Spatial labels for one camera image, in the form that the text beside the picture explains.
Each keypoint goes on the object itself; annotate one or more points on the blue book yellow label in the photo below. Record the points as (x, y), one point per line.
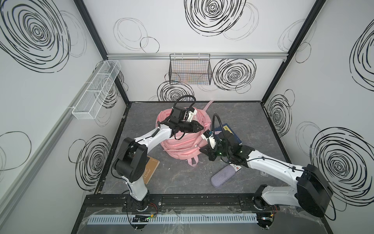
(233, 133)

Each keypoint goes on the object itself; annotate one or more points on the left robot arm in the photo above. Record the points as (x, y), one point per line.
(132, 158)

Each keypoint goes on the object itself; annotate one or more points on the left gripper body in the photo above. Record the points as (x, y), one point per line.
(188, 126)

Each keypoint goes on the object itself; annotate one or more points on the pink student backpack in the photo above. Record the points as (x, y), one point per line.
(187, 147)

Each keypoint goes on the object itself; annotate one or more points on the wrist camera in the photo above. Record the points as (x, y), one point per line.
(191, 114)
(209, 137)

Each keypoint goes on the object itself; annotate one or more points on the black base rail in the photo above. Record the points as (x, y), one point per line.
(158, 202)

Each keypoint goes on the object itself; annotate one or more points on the clear acrylic wall shelf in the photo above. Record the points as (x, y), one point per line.
(94, 96)

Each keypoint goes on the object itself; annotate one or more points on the black wire basket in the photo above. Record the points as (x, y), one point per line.
(190, 71)

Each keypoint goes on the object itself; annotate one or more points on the brown book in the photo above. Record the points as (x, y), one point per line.
(151, 166)

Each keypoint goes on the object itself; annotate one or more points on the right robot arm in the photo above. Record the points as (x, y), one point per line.
(305, 185)

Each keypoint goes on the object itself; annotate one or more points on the white slotted cable duct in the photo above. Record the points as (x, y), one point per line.
(106, 219)

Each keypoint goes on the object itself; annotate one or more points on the small black white card box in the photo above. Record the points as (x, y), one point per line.
(236, 167)

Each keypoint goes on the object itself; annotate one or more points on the aluminium wall rail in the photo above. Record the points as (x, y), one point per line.
(223, 55)

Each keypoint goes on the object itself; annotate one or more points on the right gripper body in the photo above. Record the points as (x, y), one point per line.
(215, 150)

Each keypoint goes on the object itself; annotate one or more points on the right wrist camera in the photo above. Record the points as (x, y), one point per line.
(209, 137)

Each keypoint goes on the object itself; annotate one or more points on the purple glasses case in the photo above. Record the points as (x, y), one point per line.
(223, 176)

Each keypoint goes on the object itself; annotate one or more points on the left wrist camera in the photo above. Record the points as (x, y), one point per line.
(191, 114)

